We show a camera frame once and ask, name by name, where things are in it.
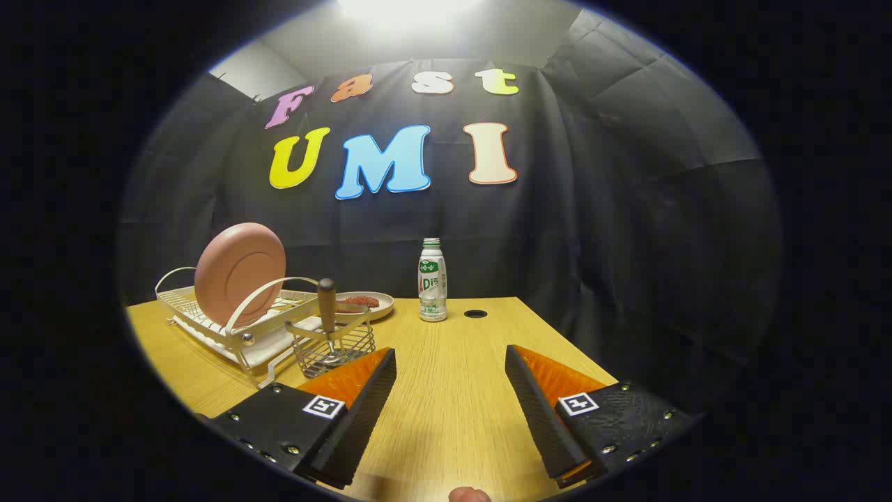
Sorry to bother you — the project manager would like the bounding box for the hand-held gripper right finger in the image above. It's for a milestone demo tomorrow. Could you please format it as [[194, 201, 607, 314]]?
[[505, 344, 698, 489]]

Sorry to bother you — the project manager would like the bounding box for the wooden-handled metal spoon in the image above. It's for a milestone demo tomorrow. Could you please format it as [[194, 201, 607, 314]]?
[[307, 278, 349, 370]]

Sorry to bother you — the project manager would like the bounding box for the white drink bottle green label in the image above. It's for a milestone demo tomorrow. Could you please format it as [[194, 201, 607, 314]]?
[[418, 238, 448, 323]]

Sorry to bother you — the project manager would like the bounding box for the white wire dish rack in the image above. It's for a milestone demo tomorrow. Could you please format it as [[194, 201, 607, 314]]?
[[155, 267, 335, 390]]

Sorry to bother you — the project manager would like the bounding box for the black backdrop cloth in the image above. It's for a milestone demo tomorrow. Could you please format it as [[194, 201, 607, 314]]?
[[118, 14, 785, 419]]

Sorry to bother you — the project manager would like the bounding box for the white round plate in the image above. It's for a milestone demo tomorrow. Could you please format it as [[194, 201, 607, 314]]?
[[334, 291, 395, 321]]

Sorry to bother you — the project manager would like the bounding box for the pink plate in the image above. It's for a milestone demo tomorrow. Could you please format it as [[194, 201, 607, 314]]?
[[194, 222, 287, 330]]

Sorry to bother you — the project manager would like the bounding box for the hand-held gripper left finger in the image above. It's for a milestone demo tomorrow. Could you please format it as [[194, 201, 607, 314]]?
[[209, 347, 398, 490]]

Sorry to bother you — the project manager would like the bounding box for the metal wire basket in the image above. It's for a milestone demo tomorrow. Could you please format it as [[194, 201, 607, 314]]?
[[286, 307, 377, 379]]

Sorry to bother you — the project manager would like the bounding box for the bright ceiling light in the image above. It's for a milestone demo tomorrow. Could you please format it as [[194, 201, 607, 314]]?
[[338, 0, 489, 29]]

